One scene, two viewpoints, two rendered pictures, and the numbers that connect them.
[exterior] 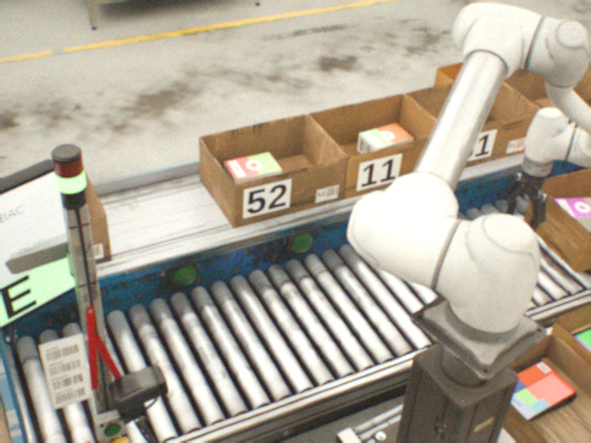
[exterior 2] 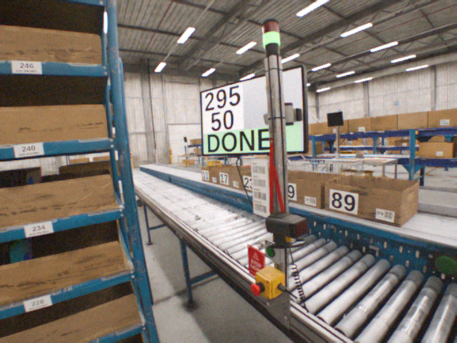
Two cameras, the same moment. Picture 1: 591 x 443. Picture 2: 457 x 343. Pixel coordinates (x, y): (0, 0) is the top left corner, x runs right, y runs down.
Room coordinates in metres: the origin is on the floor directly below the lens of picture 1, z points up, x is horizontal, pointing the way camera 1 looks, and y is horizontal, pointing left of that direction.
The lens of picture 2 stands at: (0.92, -0.25, 1.30)
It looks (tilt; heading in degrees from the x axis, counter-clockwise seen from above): 7 degrees down; 87
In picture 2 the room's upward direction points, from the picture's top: 4 degrees counter-clockwise
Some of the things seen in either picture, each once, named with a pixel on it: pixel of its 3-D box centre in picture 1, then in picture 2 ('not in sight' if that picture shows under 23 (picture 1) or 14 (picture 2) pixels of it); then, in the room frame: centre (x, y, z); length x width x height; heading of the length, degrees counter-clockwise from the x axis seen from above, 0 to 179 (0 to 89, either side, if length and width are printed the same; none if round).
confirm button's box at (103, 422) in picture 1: (111, 424); (273, 250); (1.09, 0.39, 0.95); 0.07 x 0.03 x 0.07; 119
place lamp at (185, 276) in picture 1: (185, 277); (446, 265); (1.74, 0.33, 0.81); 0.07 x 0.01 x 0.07; 119
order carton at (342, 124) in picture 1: (375, 144); not in sight; (2.31, -0.24, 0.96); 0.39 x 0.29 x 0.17; 119
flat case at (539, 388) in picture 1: (533, 389); not in sight; (1.41, -0.66, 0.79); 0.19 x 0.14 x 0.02; 125
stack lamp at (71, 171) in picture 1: (69, 170); (271, 35); (1.12, 0.41, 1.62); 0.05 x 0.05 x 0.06
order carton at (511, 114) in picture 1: (468, 122); not in sight; (2.50, -0.59, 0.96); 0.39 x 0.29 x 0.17; 119
